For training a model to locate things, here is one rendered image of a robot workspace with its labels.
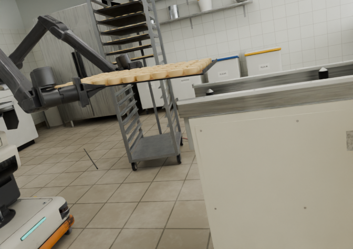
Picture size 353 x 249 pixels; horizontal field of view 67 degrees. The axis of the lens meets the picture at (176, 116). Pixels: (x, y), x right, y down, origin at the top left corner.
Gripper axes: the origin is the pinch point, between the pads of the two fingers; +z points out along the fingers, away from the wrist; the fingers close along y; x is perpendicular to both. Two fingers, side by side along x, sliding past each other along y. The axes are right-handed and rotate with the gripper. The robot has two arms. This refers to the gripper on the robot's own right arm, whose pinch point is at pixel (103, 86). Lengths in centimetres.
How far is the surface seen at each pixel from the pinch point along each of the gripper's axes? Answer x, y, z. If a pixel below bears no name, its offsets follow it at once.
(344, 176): -51, -39, 54
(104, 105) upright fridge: 379, -68, 82
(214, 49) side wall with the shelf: 308, -8, 285
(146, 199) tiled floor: 86, -100, 31
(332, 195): -49, -46, 52
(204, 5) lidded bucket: 290, 67, 265
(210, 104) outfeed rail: -23.3, -11.6, 27.8
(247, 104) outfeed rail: -31.6, -13.1, 36.2
